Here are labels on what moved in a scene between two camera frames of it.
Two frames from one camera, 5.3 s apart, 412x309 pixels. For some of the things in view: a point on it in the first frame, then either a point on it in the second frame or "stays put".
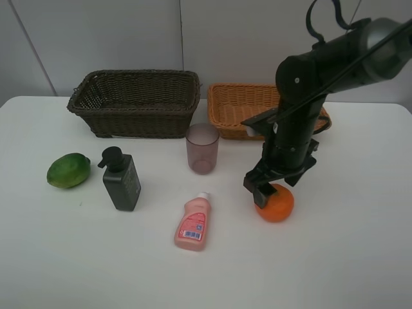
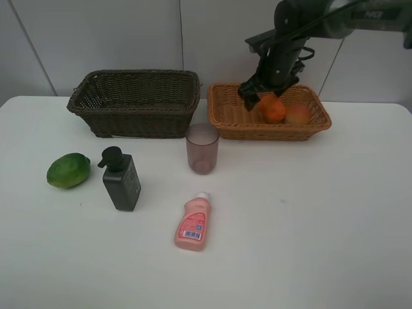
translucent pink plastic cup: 202,142 stays put
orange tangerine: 278,206 → 271,109
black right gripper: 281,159 → 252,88
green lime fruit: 70,170 stays put
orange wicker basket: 230,105 stays put
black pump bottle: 120,179 stays put
